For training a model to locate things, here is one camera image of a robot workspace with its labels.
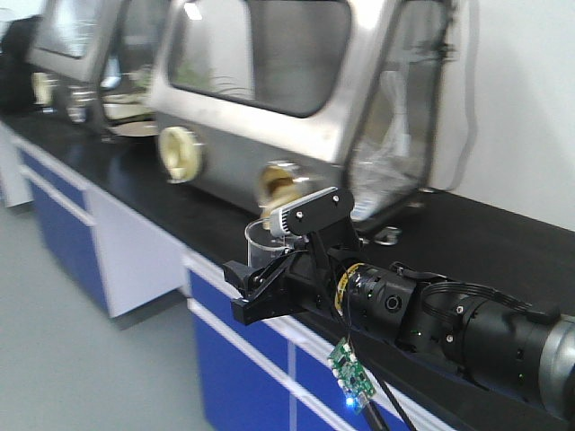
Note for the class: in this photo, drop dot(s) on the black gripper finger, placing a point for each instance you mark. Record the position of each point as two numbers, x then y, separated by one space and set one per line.
248 311
258 283

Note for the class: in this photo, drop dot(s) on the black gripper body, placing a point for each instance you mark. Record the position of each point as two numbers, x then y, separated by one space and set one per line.
327 260

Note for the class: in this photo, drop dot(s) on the clear glass beaker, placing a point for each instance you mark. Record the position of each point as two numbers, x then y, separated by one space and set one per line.
262 246

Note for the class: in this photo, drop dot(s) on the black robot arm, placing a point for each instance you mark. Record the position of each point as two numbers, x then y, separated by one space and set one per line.
464 330

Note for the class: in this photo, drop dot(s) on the blue lab cabinets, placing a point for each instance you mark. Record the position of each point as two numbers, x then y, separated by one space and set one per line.
115 314

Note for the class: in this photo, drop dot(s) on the green circuit board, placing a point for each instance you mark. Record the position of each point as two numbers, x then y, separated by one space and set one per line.
351 376

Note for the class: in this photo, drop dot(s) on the steel glove box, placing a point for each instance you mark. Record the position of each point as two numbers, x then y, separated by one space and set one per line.
259 103
94 62

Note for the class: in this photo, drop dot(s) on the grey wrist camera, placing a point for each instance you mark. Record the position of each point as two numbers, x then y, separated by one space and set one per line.
312 212

